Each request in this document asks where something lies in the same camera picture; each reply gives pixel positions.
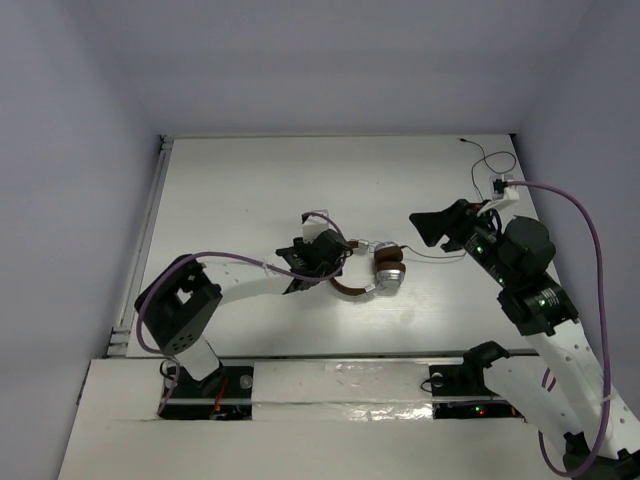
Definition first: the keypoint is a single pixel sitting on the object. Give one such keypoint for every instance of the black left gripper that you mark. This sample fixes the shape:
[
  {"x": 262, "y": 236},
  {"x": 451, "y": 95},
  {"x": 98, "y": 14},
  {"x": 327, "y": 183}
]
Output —
[{"x": 338, "y": 245}]

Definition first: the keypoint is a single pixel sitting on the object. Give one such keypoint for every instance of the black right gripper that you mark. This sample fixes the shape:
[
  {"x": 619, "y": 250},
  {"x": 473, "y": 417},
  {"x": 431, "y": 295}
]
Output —
[{"x": 454, "y": 220}]

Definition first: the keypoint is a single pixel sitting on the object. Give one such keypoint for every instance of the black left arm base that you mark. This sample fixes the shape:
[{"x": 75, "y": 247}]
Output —
[{"x": 225, "y": 395}]

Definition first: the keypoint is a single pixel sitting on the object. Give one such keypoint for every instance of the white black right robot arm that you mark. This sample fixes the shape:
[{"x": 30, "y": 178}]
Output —
[{"x": 577, "y": 410}]

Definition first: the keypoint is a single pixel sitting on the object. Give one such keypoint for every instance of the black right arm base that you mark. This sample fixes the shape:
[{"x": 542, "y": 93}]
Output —
[{"x": 459, "y": 391}]

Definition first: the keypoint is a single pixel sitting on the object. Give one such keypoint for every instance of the brown silver headphones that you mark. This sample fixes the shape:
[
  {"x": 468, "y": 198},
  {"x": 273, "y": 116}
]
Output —
[{"x": 388, "y": 267}]

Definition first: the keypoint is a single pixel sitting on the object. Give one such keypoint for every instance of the aluminium rail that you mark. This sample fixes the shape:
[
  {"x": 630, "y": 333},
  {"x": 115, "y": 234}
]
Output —
[
  {"x": 313, "y": 357},
  {"x": 125, "y": 320}
]

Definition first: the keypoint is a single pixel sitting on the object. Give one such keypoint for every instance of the aluminium rail left side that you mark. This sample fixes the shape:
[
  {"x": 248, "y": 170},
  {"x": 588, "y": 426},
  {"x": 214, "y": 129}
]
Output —
[{"x": 125, "y": 320}]

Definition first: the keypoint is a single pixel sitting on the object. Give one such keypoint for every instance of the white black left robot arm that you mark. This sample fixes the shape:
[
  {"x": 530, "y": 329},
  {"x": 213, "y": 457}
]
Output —
[{"x": 178, "y": 305}]

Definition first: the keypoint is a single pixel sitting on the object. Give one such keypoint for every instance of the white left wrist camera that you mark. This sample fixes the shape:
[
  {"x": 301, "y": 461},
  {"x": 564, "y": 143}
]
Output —
[{"x": 314, "y": 223}]

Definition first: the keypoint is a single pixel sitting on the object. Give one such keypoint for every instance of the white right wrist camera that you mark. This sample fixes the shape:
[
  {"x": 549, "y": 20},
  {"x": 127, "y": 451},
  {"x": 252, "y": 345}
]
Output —
[{"x": 503, "y": 195}]

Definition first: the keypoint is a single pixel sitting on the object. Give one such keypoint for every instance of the white front cover panel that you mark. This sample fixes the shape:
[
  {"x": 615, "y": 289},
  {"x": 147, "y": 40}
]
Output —
[{"x": 117, "y": 435}]

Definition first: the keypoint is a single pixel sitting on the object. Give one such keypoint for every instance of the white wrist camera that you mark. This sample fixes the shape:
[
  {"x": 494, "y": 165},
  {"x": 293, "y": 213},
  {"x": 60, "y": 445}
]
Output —
[
  {"x": 503, "y": 195},
  {"x": 314, "y": 223}
]

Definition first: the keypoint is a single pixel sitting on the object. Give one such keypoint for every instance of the aluminium rail front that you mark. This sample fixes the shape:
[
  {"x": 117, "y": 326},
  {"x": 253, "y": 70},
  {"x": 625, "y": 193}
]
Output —
[{"x": 313, "y": 357}]

